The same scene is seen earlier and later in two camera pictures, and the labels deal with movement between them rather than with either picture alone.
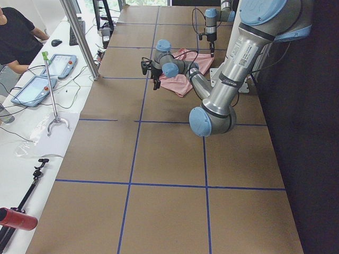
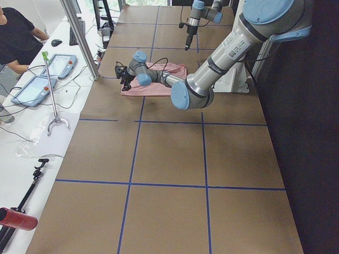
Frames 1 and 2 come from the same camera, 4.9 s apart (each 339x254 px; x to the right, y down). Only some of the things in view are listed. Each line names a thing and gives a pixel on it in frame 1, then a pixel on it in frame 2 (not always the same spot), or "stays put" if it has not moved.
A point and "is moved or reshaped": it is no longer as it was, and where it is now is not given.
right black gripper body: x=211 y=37 -> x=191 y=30
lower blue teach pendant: x=35 y=90 stays put
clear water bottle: x=6 y=116 stays put
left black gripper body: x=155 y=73 -> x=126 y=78
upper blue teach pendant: x=61 y=65 stays put
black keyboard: x=72 y=39 stays put
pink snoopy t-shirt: x=180 y=84 is moved or reshaped
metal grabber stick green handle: x=45 y=56 stays put
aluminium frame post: x=80 y=41 stays put
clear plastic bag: x=40 y=144 stays put
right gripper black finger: x=212 y=47 -> x=188 y=42
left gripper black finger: x=157 y=84 -> x=127 y=85
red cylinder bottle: x=17 y=220 stays put
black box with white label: x=106 y=33 stays put
